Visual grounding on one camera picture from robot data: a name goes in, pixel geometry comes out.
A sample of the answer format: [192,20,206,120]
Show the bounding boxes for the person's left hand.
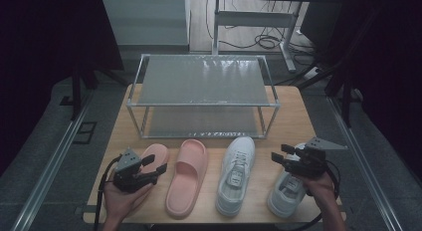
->
[103,180,155,222]

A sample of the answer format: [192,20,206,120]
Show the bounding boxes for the white metal desk frame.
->
[212,0,298,73]

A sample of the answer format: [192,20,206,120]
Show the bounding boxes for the grey cabinet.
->
[102,0,191,47]

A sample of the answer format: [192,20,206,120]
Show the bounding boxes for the black floor cables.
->
[205,0,317,58]

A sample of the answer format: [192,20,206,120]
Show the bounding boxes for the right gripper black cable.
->
[288,159,341,231]

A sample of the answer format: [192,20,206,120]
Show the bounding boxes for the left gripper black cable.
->
[94,155,122,231]

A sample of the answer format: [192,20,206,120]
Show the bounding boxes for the white lace-up sneaker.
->
[215,135,257,218]
[267,142,308,219]

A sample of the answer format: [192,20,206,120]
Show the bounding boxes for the black metal stand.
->
[275,51,364,128]
[59,58,130,121]

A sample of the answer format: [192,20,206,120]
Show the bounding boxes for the person's right hand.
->
[297,172,336,205]

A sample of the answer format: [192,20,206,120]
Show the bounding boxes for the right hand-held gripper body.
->
[285,135,348,179]

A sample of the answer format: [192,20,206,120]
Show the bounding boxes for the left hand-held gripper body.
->
[112,147,157,194]

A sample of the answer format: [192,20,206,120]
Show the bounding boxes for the white power strip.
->
[303,67,324,81]

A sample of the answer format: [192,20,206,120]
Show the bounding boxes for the black floor plate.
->
[72,120,99,145]

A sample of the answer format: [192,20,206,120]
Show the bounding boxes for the aluminium floor rail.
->
[9,91,98,231]
[326,96,404,231]

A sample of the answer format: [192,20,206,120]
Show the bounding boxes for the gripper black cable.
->
[288,159,341,231]
[94,155,122,231]

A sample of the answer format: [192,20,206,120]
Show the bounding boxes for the dark curtain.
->
[331,0,422,180]
[0,0,124,177]

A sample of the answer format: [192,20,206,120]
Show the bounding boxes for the pink rubber slipper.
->
[164,138,210,220]
[130,142,170,209]

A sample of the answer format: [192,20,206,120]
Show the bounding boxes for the metal two-tier shoe rack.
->
[125,53,282,139]

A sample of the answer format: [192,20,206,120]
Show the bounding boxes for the dark box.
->
[300,1,346,54]

